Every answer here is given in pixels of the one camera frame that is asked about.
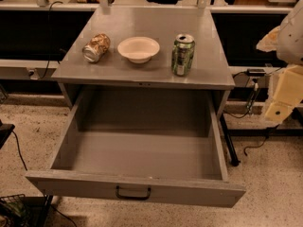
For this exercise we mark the black wire basket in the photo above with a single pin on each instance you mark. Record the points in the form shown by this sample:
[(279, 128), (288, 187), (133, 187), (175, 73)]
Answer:
[(14, 211)]

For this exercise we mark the green soda can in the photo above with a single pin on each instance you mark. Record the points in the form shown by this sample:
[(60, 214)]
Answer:
[(182, 54)]

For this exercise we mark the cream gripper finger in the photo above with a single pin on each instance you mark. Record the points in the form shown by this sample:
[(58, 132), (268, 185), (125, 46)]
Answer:
[(287, 94), (269, 42)]

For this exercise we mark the black drawer handle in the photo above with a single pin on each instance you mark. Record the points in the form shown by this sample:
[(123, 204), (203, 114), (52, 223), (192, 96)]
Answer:
[(130, 194)]

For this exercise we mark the grey open top drawer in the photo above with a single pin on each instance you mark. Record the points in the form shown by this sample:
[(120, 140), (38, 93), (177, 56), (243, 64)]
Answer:
[(164, 139)]

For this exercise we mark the white bowl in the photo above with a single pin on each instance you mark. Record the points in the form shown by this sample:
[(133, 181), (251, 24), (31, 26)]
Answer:
[(138, 49)]

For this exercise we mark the brown crushed soda can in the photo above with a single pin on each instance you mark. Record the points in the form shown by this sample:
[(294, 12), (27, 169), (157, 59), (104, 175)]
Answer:
[(96, 47)]

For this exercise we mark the black power adapter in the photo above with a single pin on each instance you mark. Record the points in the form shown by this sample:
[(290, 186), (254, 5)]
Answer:
[(255, 72)]

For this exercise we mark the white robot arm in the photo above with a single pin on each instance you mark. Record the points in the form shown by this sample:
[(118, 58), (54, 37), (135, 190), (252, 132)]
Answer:
[(287, 41)]

